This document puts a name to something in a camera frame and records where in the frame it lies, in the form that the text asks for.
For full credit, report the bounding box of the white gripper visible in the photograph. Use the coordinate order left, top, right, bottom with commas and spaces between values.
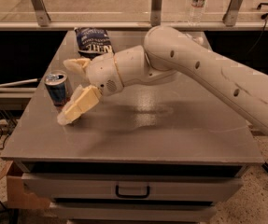
57, 53, 124, 125

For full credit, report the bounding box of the blue silver redbull can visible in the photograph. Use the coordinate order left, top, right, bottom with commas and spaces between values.
44, 70, 72, 106

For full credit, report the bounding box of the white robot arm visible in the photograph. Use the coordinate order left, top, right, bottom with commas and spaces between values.
57, 26, 268, 136

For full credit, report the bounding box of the dark blue chip bag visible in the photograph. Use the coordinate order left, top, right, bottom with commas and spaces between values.
75, 27, 114, 60

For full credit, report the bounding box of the metal rod with black tip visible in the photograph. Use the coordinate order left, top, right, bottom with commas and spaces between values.
0, 78, 41, 88

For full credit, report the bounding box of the grey upper drawer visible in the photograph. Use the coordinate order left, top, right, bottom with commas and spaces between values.
22, 174, 242, 203

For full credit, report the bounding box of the grey drawer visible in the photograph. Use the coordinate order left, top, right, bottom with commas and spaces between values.
22, 174, 242, 203
50, 203, 216, 222

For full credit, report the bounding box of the clear plastic bottle lying down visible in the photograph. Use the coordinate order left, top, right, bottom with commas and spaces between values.
185, 34, 204, 46

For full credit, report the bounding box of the brown cardboard box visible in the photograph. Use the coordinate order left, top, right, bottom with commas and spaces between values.
6, 161, 50, 209

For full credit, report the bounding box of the upright water bottle behind glass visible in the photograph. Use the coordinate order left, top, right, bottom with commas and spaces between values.
188, 0, 206, 26

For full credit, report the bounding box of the grey lower drawer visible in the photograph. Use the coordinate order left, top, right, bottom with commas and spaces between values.
50, 203, 216, 222

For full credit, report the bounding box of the left metal railing post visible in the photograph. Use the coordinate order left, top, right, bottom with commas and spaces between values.
31, 0, 50, 27

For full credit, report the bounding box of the black drawer handle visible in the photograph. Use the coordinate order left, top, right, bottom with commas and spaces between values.
115, 185, 150, 199

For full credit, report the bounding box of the right metal railing post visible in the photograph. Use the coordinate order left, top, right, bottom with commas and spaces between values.
222, 0, 243, 27

